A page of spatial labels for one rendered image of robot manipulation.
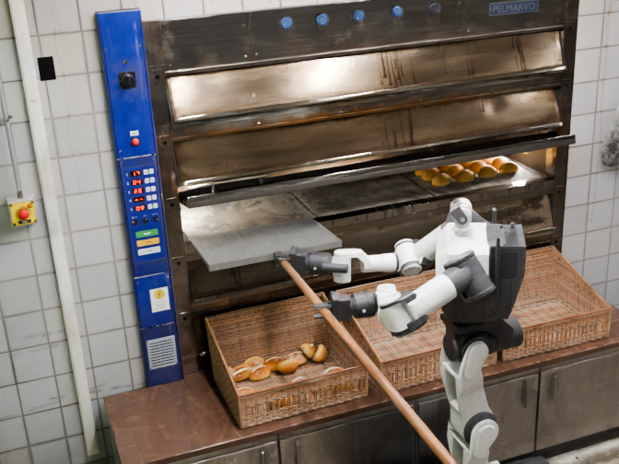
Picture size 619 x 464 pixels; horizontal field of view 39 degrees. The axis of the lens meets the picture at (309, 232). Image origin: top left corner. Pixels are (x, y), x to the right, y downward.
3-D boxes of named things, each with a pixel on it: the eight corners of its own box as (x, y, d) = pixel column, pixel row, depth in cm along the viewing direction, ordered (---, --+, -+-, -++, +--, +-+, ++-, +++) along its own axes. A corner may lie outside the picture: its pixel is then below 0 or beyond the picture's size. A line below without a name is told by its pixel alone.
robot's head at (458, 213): (474, 212, 297) (461, 195, 295) (475, 222, 289) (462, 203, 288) (459, 222, 299) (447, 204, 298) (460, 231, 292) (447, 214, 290)
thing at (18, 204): (10, 221, 329) (5, 196, 325) (38, 217, 332) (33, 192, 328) (11, 228, 322) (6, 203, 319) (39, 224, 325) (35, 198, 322)
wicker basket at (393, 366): (335, 342, 398) (332, 289, 387) (443, 318, 416) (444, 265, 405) (380, 396, 356) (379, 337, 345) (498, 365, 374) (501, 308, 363)
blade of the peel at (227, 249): (342, 247, 350) (342, 240, 349) (209, 272, 334) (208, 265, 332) (311, 217, 381) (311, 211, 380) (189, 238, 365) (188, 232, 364)
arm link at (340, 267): (324, 249, 334) (353, 251, 331) (324, 276, 337) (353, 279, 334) (317, 256, 324) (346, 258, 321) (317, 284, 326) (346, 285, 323)
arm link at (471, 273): (453, 307, 281) (484, 285, 285) (464, 303, 272) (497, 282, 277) (434, 275, 281) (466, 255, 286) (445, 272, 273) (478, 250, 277)
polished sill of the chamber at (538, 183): (181, 249, 364) (181, 241, 363) (546, 183, 419) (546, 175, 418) (185, 255, 359) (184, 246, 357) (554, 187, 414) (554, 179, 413)
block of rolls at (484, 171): (381, 155, 461) (381, 145, 459) (461, 142, 476) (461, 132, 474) (436, 189, 408) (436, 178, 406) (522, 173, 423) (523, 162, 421)
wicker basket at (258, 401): (207, 371, 380) (202, 316, 370) (326, 343, 398) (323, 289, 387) (239, 431, 338) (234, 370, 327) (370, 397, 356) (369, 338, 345)
